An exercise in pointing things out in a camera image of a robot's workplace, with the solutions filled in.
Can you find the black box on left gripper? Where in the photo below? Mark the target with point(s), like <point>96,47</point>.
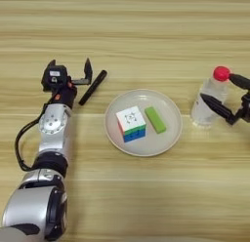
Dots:
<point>54,76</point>

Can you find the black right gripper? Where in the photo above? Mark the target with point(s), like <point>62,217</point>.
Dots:
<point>245,109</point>

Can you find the green rectangular block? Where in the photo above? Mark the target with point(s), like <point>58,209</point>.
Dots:
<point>155,119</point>

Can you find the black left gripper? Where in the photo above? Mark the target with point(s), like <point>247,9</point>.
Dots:
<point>65,94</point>

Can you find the clear bottle with red cap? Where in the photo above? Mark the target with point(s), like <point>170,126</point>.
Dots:
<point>208,89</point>

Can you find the colourful puzzle cube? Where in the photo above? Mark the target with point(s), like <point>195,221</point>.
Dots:
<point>131,122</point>

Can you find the round beige plate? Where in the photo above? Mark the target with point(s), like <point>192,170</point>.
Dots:
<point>143,148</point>

